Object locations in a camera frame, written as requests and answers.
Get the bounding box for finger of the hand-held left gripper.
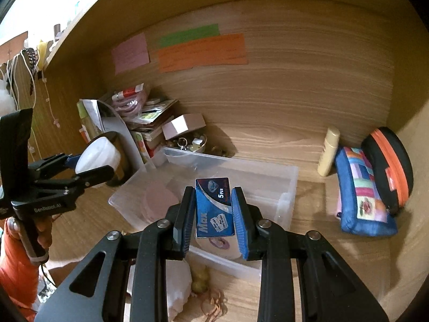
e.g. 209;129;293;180
62;165;115;193
28;153;84;180

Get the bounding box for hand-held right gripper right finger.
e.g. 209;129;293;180
231;186;389;322

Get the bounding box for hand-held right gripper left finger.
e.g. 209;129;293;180
34;186;198;322

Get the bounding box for white round jar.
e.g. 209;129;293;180
75;136;121;188

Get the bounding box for blue printed carton box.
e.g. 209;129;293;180
195;177;237;239

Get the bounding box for clear plastic storage bin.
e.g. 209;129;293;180
108;146;299;279

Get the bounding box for green pear ornament orange cord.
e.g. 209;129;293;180
190;265;230;317

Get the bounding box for white cloth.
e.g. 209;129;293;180
127;258;193;322

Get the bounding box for person's left forearm orange sleeve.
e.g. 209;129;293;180
0;221;41;309

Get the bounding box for wooden desktop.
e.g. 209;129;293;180
50;107;416;322

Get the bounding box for person's left hand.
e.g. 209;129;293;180
5;216;54;252

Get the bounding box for brown jar dark lid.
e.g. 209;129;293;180
89;131;132;187

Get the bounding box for pink round pad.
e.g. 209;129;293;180
141;179;183;222

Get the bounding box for dotted sticker sheet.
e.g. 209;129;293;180
132;131;150;164

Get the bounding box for grey pointed standing card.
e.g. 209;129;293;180
97;101;146;171

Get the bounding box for stack of books and cards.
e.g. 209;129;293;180
129;99;180;158

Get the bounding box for bowl of beads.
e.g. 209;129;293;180
166;133;208;155

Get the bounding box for pink packet red label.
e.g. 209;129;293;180
112;84;151;118

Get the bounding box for small pink white box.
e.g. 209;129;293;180
162;113;206;140

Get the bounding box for pale yellow cream tube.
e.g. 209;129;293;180
317;127;341;177

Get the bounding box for blue patchwork pouch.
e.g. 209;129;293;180
335;147;398;237

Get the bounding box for pink paper note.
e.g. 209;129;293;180
111;33;150;75

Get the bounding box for orange paper note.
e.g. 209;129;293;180
157;34;249;73

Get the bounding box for green paper note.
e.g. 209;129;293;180
157;23;221;49

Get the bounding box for black pouch orange zipper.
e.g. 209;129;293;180
361;127;414;216

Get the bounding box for white hanging cords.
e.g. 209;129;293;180
7;49;38;108

